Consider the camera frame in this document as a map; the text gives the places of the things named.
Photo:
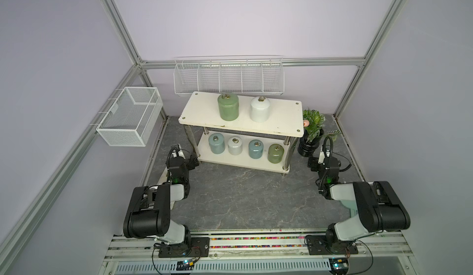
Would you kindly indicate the small blue-grey canister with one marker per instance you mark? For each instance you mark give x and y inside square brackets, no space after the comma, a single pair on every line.
[216,143]

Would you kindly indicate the white mesh basket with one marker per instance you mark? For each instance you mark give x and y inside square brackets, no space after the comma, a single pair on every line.
[131,118]

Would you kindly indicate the large green tea canister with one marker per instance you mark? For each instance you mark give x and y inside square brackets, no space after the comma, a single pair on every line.
[228,106]

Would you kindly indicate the cream green glove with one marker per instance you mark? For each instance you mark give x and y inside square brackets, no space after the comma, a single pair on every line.
[164,177]

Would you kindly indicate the white two-tier shelf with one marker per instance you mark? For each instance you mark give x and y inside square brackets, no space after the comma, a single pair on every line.
[284,126]

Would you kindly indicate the potted green plant black vase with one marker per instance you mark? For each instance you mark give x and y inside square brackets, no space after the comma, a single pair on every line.
[313,122]

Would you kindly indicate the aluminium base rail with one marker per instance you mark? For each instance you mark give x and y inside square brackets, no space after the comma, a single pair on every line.
[261,252]

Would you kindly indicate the small green tea canister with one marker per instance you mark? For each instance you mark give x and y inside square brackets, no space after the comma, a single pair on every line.
[275,153]

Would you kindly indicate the white wire wall rack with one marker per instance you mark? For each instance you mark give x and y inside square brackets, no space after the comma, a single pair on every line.
[251,74]

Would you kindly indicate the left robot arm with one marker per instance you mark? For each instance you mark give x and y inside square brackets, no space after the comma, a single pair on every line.
[149,212]

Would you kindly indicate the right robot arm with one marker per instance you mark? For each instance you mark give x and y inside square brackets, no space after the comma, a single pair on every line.
[378,207]

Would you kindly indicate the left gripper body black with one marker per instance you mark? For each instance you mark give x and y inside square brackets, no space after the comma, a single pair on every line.
[190,165]

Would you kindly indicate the large white tea canister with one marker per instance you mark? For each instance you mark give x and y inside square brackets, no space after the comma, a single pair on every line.
[260,109]

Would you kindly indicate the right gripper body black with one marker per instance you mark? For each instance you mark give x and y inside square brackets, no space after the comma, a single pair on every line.
[315,166]

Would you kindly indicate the small white tea canister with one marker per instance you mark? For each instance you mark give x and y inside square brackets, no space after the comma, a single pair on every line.
[235,146]

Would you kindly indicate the small blue tea canister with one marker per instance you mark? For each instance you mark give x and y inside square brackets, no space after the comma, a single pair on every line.
[255,149]

